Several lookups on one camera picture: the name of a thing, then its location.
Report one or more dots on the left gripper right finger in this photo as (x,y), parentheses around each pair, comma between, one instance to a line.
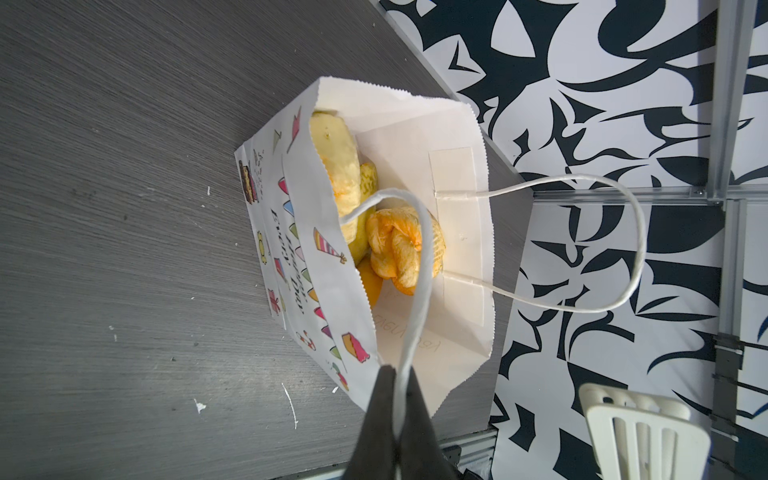
(419,454)

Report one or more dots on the small striped bread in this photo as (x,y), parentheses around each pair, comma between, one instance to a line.
(337,150)

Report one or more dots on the white paper bag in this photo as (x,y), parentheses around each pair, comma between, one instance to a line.
(370,209)

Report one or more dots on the croissant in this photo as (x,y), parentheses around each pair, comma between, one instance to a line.
(372,282)

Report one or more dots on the metal tongs white tips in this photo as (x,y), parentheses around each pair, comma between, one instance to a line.
(642,436)

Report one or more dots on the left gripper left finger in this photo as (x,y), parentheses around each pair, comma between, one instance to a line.
(374,456)

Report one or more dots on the round flaky pastry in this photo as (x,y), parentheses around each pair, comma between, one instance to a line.
(395,239)

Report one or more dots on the wall hook rail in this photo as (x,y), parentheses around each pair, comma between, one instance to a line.
(737,452)

